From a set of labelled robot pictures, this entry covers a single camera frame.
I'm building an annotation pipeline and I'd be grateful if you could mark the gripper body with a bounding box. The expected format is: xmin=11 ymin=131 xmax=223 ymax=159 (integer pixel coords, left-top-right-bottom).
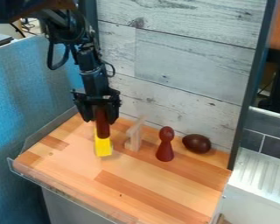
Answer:
xmin=69 ymin=87 xmax=123 ymax=108

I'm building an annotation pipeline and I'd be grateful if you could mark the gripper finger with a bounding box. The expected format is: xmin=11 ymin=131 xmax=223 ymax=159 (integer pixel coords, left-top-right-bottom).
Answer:
xmin=73 ymin=100 xmax=96 ymax=123
xmin=106 ymin=100 xmax=122 ymax=125

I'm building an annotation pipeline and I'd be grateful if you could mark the dark red wooden cylinder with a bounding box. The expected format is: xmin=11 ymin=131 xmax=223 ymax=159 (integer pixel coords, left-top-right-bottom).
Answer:
xmin=93 ymin=105 xmax=112 ymax=140

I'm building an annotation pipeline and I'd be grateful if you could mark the natural wooden arch block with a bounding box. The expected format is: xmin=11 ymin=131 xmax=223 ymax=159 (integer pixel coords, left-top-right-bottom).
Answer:
xmin=123 ymin=114 xmax=148 ymax=153

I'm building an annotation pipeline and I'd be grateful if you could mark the yellow wooden block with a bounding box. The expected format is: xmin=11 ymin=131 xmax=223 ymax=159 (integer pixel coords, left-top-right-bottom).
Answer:
xmin=92 ymin=125 xmax=115 ymax=158

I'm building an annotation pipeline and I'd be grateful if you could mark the red wooden pawn figure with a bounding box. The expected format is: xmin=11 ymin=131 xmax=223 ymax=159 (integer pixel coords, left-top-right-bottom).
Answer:
xmin=154 ymin=125 xmax=177 ymax=163

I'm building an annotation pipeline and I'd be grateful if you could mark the dark brown wooden egg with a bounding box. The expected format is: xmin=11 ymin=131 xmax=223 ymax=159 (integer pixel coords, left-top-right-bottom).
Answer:
xmin=180 ymin=133 xmax=213 ymax=155

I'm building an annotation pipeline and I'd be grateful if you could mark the white toy sink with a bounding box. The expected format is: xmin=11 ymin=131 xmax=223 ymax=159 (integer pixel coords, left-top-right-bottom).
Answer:
xmin=218 ymin=106 xmax=280 ymax=224

